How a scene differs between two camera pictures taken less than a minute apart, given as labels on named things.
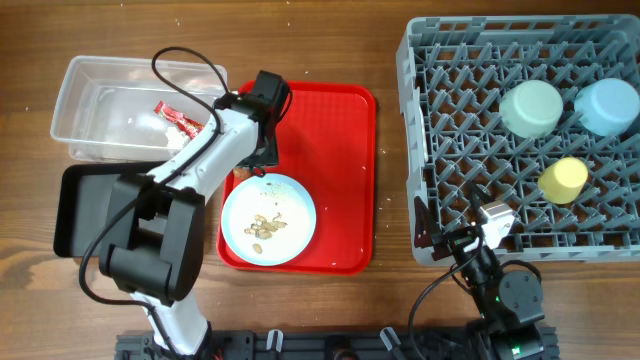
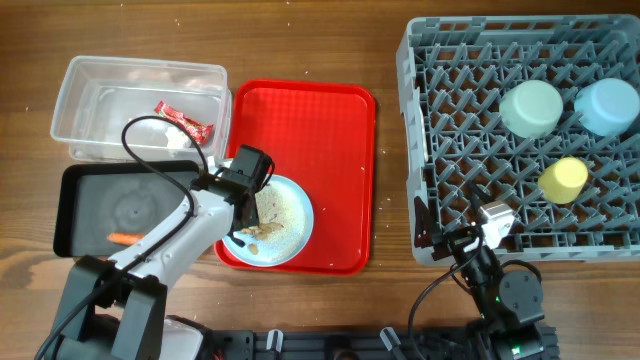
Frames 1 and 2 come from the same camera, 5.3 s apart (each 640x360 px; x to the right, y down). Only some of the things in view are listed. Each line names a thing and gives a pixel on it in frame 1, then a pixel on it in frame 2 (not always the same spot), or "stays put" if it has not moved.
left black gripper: [270, 157] -> [254, 220]
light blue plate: [268, 220] stays put
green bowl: [531, 109] stays put
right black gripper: [455, 240] stays put
